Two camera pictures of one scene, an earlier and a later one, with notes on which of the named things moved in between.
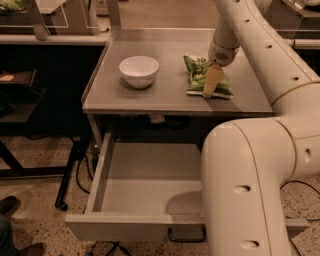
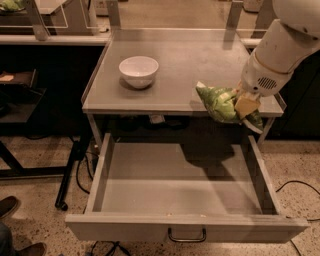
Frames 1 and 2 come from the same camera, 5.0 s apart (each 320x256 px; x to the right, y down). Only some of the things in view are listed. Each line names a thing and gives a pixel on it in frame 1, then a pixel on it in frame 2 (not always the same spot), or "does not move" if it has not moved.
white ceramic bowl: x=138 y=71 does not move
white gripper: x=221 y=55 to x=261 y=77
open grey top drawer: x=143 y=192 does not move
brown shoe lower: x=36 y=249 does not move
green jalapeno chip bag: x=197 y=68 to x=221 y=103
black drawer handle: x=187 y=240 does not move
